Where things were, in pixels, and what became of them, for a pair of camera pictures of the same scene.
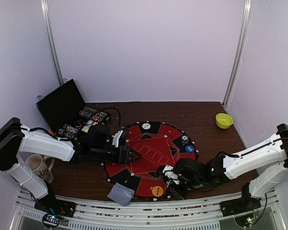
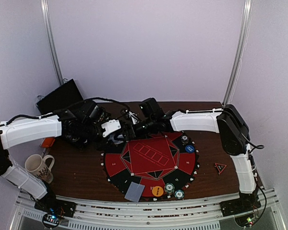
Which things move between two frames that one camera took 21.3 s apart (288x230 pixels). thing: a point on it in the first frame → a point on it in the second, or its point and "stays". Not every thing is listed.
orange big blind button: x=157 y=191 stays
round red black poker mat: x=161 y=144 stays
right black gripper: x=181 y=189 → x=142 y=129
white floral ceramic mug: x=42 y=166 stays
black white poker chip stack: x=184 y=139 stays
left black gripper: x=126 y=155 → x=106 y=142
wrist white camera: x=169 y=172 → x=134 y=118
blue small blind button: x=189 y=148 stays
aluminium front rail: x=100 y=214 stays
